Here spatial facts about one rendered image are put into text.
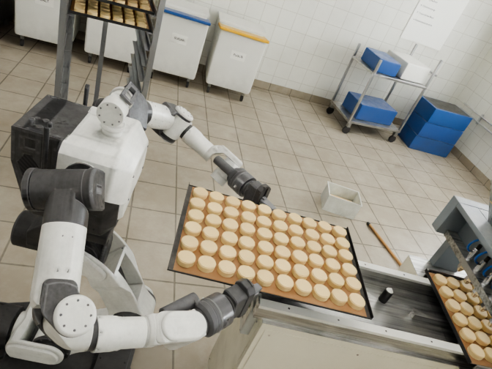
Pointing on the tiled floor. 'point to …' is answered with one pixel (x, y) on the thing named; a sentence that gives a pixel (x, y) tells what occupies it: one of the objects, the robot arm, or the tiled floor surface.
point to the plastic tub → (340, 200)
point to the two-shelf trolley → (384, 99)
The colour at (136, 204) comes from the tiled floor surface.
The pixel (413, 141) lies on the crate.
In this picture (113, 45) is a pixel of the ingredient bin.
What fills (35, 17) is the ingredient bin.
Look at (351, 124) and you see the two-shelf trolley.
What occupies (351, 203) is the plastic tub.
